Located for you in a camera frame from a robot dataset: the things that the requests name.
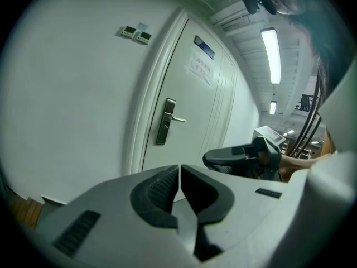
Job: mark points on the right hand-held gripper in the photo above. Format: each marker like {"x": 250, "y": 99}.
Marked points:
{"x": 267, "y": 149}

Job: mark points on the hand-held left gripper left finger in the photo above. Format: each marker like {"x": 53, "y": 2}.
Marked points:
{"x": 111, "y": 200}

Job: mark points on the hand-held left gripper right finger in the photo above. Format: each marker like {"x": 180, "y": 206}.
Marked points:
{"x": 245, "y": 205}

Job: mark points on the white door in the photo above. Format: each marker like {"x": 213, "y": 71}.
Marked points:
{"x": 195, "y": 107}

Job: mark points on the silver door lock with lever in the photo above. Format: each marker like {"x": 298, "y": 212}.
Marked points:
{"x": 161, "y": 135}

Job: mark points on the person's right forearm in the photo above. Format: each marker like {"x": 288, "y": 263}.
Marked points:
{"x": 298, "y": 163}

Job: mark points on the blue door sign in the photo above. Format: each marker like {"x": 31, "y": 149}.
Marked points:
{"x": 205, "y": 47}

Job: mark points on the small ceiling light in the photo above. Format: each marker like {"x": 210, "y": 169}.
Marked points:
{"x": 273, "y": 107}

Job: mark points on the brown wooden board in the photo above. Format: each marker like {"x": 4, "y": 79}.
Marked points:
{"x": 26, "y": 214}

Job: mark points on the black machine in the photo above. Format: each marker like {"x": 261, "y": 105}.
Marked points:
{"x": 304, "y": 103}

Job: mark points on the white paper notice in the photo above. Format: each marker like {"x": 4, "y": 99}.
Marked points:
{"x": 199, "y": 68}

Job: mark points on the long ceiling light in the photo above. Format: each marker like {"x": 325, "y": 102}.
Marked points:
{"x": 272, "y": 57}

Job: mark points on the white wall thermostat panel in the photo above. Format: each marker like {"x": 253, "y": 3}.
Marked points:
{"x": 144, "y": 38}
{"x": 127, "y": 31}

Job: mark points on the small white wall plate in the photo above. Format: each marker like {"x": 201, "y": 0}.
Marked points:
{"x": 142, "y": 26}

